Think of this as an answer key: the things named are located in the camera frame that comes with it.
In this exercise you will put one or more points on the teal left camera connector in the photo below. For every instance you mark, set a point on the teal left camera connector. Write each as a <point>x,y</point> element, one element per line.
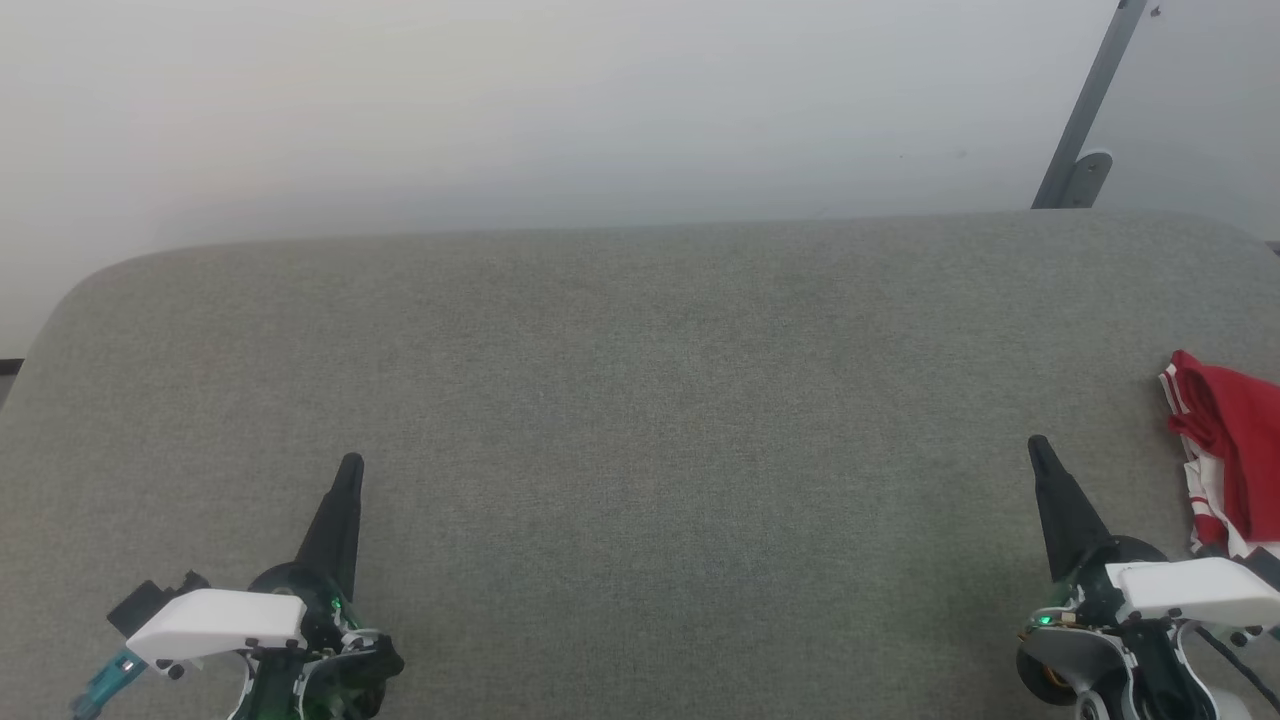
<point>110,680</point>

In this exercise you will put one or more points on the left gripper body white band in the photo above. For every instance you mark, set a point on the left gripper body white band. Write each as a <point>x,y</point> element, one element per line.
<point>220,620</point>

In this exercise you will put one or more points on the red and white garment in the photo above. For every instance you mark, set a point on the red and white garment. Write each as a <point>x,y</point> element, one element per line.
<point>1235,430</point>

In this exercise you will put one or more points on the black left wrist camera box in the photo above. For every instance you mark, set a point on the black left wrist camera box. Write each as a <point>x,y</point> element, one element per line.
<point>140,605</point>

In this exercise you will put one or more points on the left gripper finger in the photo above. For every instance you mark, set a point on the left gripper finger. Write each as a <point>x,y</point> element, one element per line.
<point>335,530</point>

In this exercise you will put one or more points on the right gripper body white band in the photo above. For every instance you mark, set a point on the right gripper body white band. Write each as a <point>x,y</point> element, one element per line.
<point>1190,590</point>

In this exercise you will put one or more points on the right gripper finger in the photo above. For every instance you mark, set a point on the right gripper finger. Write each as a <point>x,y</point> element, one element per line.
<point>1065,520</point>

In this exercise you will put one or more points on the grey metal post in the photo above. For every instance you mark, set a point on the grey metal post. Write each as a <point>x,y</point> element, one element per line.
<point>1090,100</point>

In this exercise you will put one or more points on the round grey post bracket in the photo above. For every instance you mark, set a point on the round grey post bracket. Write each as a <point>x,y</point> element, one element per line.
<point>1092,180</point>

